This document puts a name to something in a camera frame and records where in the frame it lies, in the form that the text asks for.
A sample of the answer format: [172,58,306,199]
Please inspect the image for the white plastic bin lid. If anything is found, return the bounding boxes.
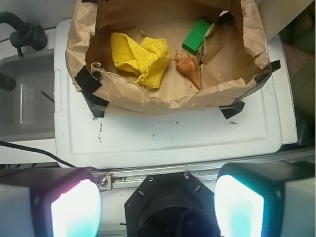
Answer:
[54,20,297,169]

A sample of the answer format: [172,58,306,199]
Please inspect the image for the aluminium frame rail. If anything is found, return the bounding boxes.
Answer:
[93,154,316,191]

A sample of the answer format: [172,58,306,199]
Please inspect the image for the black cable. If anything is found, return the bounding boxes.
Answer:
[0,140,99,171]

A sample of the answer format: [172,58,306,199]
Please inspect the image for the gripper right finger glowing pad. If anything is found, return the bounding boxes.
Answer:
[214,161,316,237]

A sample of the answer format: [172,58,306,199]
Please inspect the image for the black toy faucet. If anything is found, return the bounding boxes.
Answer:
[0,11,47,57]

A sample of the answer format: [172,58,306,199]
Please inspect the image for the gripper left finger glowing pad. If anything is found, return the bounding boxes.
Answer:
[0,168,101,237]

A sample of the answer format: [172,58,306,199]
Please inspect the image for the black octagonal mount plate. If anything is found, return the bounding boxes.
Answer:
[124,172,221,237]

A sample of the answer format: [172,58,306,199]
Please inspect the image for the green rectangular block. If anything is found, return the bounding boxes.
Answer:
[182,19,215,55]

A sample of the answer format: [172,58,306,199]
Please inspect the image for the brown paper bag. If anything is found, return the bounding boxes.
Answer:
[66,0,274,116]

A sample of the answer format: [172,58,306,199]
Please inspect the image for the yellow woven cloth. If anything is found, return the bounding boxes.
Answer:
[111,33,171,89]

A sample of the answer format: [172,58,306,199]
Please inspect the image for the brown conch seashell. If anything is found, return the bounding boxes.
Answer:
[175,49,201,90]

